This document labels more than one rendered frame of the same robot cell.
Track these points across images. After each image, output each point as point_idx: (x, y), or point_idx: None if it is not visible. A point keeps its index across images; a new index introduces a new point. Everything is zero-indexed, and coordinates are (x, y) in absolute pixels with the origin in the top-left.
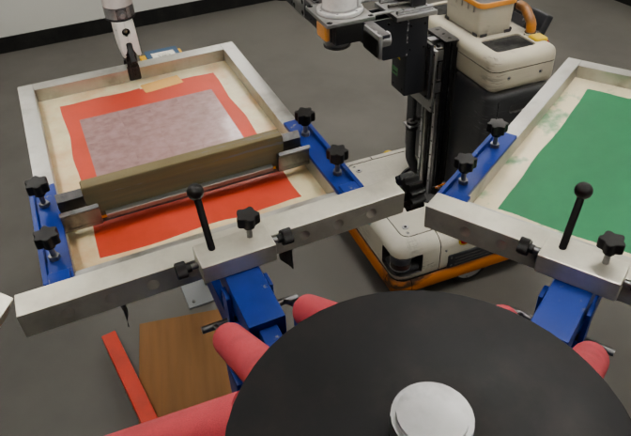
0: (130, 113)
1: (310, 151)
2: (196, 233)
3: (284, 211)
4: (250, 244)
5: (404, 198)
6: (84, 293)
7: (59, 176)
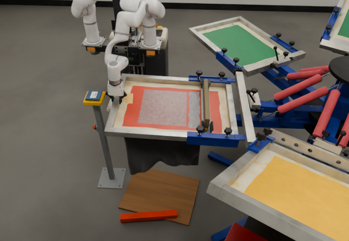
0: (144, 110)
1: None
2: (222, 113)
3: (239, 90)
4: (256, 96)
5: None
6: (253, 129)
7: None
